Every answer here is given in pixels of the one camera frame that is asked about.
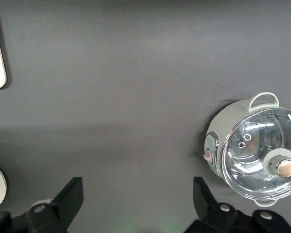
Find cream electric cooking pot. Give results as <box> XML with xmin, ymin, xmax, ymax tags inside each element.
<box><xmin>203</xmin><ymin>92</ymin><xmax>291</xmax><ymax>208</ymax></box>

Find glass pot lid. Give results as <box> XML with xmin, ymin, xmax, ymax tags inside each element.
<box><xmin>221</xmin><ymin>107</ymin><xmax>291</xmax><ymax>202</ymax></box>

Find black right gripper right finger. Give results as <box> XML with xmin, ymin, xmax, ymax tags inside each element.
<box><xmin>193</xmin><ymin>176</ymin><xmax>241</xmax><ymax>233</ymax></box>

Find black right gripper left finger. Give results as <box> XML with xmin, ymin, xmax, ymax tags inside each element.
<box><xmin>25</xmin><ymin>176</ymin><xmax>84</xmax><ymax>233</ymax></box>

